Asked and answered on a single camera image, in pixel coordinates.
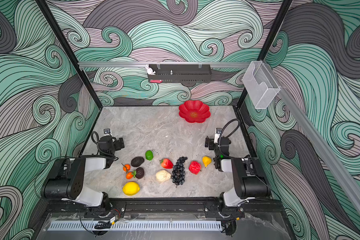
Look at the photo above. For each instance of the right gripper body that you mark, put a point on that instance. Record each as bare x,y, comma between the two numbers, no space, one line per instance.
209,142

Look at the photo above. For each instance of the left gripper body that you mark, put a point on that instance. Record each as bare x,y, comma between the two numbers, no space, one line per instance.
118,143

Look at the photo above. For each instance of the small yellow fake pear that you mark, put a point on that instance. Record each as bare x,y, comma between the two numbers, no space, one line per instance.
206,161

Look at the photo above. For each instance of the red fake wrinkled fruit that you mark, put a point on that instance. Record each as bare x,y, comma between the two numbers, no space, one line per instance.
195,167

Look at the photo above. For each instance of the dark brown fake avocado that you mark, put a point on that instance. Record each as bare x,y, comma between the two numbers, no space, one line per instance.
139,173

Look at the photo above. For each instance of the red flower-shaped fruit bowl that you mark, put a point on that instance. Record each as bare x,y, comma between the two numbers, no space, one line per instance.
194,111

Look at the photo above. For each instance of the dark purple fake grapes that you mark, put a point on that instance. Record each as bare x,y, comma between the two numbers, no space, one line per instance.
178,173

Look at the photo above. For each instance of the cream fake pear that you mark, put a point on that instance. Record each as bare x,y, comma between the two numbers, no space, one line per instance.
163,175

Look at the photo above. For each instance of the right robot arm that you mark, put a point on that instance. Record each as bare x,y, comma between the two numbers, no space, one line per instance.
248,176

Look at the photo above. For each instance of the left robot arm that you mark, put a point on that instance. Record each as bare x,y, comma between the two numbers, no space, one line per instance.
65,181

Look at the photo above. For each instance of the green fake lime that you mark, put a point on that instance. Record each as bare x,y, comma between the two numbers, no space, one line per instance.
149,155

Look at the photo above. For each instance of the yellow fake lemon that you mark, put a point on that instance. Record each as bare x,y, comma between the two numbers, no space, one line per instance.
131,188

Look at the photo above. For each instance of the red fake strawberry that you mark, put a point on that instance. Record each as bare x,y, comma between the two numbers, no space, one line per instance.
166,163

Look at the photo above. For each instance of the upper orange cherry tomato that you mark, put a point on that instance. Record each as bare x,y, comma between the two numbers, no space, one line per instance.
126,168

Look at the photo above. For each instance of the orange cherry tomato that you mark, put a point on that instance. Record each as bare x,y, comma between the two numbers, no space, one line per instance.
130,175
126,168

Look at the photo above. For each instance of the lower orange cherry tomato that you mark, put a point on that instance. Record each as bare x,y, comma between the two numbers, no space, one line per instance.
130,175

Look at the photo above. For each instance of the white rabbit figurine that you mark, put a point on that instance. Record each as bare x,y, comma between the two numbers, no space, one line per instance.
149,70

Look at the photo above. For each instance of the clear acrylic wall box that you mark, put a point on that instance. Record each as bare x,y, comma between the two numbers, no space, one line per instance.
261,84

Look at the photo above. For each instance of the black wall shelf tray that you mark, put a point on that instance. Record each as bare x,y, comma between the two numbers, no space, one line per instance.
184,74

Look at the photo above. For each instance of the aluminium wall rail back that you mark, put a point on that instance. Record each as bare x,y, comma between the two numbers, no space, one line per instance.
125,64

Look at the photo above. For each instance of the aluminium wall rail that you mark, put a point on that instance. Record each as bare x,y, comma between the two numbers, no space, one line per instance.
125,64
293,97

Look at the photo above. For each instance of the aluminium wall rail right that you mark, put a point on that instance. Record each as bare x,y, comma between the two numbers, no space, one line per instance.
293,97

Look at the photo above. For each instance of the white slotted cable duct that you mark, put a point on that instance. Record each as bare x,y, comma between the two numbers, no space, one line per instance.
138,226

